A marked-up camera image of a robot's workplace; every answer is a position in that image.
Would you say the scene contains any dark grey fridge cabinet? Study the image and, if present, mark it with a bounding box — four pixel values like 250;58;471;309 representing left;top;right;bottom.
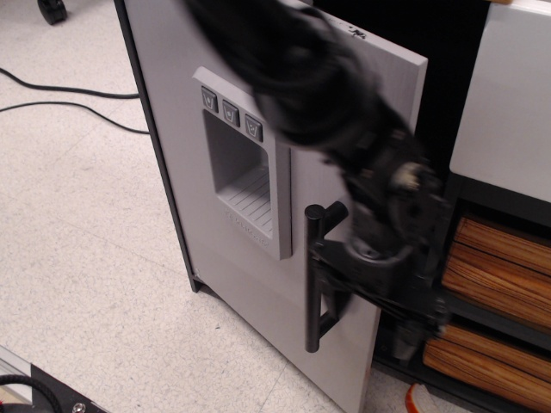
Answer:
115;1;550;412

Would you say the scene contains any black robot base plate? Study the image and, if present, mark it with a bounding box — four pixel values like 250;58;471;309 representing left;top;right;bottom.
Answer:
0;363;109;413

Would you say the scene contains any orange white object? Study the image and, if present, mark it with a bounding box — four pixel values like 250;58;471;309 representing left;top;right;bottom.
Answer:
405;384;440;413

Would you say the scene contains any grey water dispenser panel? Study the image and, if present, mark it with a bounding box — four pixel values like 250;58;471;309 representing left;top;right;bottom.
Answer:
193;66;292;260

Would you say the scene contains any lower wooden storage bin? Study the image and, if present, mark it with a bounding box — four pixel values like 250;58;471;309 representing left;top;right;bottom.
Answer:
423;324;550;412

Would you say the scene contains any black bar door handle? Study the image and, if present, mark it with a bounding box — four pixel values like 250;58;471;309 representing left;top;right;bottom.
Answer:
304;201;348;354

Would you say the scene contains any black caster wheel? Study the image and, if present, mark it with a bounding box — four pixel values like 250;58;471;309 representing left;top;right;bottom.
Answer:
37;0;68;25

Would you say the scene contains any black floor cable lower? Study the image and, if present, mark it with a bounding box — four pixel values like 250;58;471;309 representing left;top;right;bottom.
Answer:
0;101;150;134

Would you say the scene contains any aluminium rail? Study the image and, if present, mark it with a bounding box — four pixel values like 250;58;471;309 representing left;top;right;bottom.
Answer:
0;346;33;404

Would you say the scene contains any white cabinet panel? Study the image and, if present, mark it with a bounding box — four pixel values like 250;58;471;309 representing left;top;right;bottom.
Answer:
449;1;550;201

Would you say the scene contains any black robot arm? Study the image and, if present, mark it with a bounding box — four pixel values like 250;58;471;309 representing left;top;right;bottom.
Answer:
185;1;449;362

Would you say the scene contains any upper wooden storage bin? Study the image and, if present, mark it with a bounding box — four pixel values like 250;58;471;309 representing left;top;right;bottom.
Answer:
442;215;550;330

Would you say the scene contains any wooden storage bin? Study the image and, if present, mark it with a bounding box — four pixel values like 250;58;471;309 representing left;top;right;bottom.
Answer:
423;324;550;412
442;215;550;330

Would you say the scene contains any grey toy fridge door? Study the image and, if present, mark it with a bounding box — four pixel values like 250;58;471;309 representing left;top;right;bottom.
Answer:
115;1;438;412

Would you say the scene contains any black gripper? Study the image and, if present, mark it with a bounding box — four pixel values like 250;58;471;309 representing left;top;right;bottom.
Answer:
314;239;449;361

